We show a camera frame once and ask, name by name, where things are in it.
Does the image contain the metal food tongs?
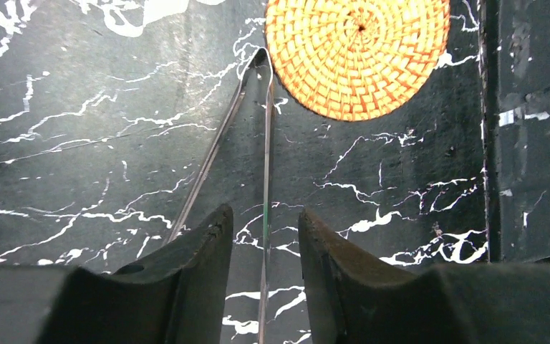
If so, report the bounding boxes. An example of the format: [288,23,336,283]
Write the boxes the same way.
[163,47,275,344]

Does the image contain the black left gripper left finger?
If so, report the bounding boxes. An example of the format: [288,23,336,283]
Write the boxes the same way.
[0,204,233,343]

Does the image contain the centre woven rattan coaster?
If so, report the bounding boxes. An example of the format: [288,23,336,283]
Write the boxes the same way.
[264,0,451,122]

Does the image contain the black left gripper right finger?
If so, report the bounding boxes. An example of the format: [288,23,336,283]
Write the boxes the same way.
[298,210,550,343]

